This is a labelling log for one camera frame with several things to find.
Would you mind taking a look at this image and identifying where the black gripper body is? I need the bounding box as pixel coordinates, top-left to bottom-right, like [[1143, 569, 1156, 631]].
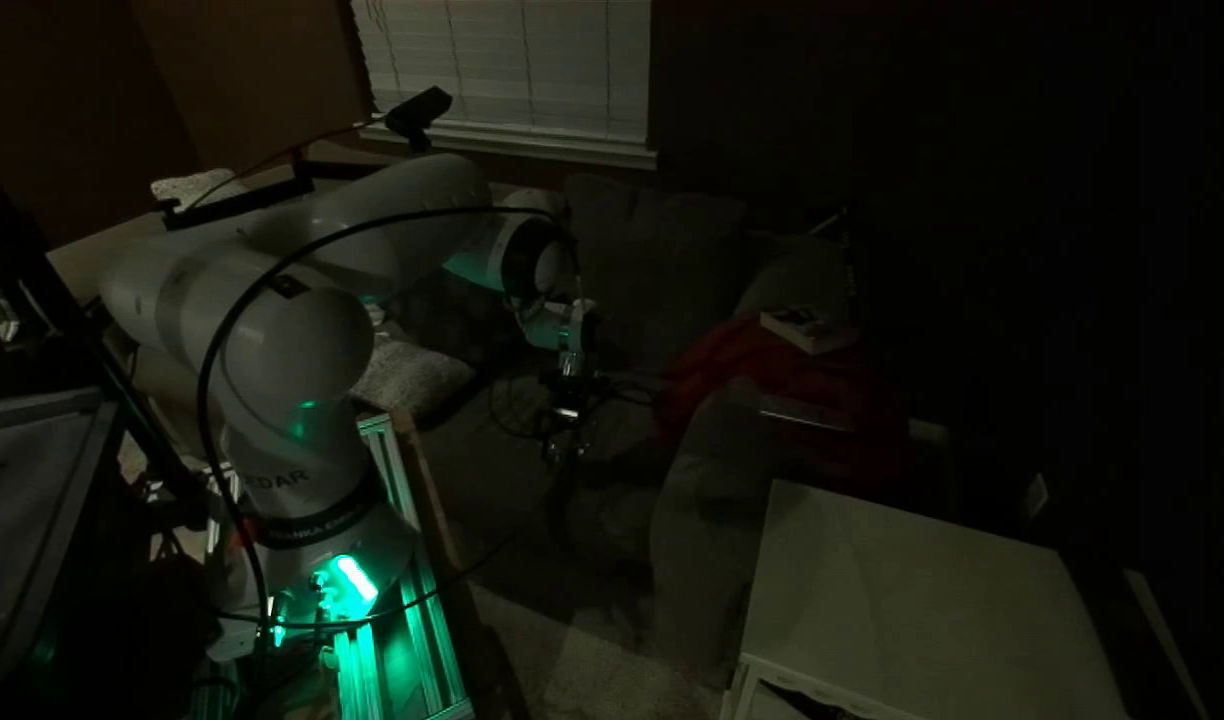
[[508, 280, 606, 393]]

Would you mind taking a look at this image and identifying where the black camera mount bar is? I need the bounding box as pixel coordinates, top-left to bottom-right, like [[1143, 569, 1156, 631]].
[[155, 137, 392, 232]]

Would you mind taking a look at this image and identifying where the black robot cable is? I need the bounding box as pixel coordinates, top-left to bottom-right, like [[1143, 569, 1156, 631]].
[[192, 205, 553, 631]]

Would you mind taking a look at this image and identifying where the black camera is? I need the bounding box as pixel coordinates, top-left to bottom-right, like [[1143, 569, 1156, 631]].
[[380, 85, 457, 142]]

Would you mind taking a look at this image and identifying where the red cloth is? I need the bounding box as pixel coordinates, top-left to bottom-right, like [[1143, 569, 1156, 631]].
[[655, 316, 907, 487]]

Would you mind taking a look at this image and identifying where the grey box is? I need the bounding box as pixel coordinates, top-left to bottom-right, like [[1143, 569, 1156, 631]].
[[0, 384, 125, 673]]

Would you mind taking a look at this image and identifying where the white pillow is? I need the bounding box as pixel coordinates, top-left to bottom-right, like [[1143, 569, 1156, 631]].
[[348, 332, 481, 426]]

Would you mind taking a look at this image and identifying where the grey fabric sofa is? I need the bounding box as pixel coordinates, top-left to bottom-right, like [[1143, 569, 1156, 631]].
[[407, 173, 937, 673]]

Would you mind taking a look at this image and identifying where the robot base stand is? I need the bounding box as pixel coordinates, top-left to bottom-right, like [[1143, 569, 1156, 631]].
[[198, 410, 481, 720]]

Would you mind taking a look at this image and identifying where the white lattice side table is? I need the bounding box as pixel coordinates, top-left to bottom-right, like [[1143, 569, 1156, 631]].
[[723, 475, 1138, 720]]

